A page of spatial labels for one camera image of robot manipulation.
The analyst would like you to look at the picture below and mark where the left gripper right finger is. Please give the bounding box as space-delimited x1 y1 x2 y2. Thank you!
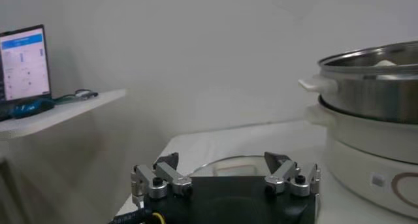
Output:
263 152 322 199

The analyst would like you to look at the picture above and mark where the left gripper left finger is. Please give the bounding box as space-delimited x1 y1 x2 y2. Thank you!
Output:
130 152 194 210

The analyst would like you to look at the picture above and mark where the glass pot lid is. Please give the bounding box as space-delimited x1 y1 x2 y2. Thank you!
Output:
188 154 275 178

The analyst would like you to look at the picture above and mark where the white steamed baozi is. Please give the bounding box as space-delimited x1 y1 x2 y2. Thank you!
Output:
374 59 398 68

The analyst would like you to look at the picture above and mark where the steel steamer basket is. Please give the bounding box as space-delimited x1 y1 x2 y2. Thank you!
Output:
297 40 418 125

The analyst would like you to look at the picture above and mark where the white work table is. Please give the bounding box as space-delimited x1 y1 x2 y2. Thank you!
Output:
114 119 418 224

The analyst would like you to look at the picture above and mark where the white electric cooker base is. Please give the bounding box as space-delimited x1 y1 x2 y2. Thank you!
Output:
303 103 418 219

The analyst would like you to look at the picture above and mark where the white side table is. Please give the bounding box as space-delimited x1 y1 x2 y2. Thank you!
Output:
0 88 127 224

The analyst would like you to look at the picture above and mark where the blue object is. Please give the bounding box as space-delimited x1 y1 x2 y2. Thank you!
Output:
11 99 56 119

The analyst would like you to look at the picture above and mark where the open laptop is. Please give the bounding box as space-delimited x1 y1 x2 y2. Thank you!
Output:
0 24 54 121

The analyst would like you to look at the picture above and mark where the black looped cable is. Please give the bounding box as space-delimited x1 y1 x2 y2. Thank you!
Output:
74 88 99 99

